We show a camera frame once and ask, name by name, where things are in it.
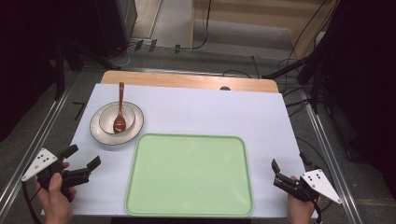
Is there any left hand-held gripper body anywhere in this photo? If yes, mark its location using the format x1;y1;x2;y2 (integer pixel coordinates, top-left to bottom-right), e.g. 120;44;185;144
21;147;92;199

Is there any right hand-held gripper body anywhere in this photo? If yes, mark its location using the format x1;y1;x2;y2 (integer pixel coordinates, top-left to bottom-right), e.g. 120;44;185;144
273;168;344;205

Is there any person's right hand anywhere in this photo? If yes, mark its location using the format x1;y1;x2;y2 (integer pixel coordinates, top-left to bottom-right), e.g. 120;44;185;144
286;175;322;224

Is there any person's left hand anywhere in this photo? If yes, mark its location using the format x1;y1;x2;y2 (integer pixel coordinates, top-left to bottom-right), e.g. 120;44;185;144
35;161;78;224

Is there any white bowl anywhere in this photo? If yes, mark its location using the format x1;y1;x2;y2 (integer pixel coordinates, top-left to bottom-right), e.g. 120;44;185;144
98;104;136;135

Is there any white plate with dark rim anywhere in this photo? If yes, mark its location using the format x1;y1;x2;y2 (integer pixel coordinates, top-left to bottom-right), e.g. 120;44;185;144
89;101;145;147

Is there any brown wooden spoon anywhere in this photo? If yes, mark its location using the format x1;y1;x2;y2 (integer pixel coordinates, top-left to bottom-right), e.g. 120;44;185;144
112;81;127;134

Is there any light green plastic tray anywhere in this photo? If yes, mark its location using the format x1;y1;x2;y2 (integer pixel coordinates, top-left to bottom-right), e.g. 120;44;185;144
124;133;254;217

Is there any black tripod stand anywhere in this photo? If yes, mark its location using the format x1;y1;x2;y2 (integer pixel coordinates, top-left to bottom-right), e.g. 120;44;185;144
52;34;123;101
262;52;331;115

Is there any white table cover sheet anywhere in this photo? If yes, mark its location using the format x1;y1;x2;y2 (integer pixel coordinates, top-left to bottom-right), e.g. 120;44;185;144
41;83;319;219

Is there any dark cabinet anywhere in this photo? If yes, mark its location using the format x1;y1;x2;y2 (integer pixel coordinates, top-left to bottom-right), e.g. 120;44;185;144
92;0;138;58

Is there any light wooden panel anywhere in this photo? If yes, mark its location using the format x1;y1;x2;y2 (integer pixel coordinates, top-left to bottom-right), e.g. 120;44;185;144
190;0;340;60

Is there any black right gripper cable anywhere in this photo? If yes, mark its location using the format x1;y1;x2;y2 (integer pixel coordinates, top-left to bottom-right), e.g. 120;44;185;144
303;183;325;224

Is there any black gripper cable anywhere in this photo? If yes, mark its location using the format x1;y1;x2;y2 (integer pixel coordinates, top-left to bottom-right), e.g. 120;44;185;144
21;180;43;224
303;183;325;224

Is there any metal floor rail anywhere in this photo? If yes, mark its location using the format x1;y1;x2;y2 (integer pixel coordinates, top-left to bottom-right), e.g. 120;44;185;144
300;88;364;224
0;69;78;204

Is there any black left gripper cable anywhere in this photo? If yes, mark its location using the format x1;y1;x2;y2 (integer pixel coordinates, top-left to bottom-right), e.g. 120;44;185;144
21;180;43;224

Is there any black floor cable loop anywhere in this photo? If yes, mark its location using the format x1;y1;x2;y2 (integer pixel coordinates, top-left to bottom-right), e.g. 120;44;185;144
221;69;252;79

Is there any white floor cable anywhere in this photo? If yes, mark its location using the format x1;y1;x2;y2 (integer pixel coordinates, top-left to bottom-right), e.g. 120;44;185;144
108;42;139;69

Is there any black hanging cable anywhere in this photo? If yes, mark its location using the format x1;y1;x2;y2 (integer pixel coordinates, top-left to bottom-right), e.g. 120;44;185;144
186;0;213;50

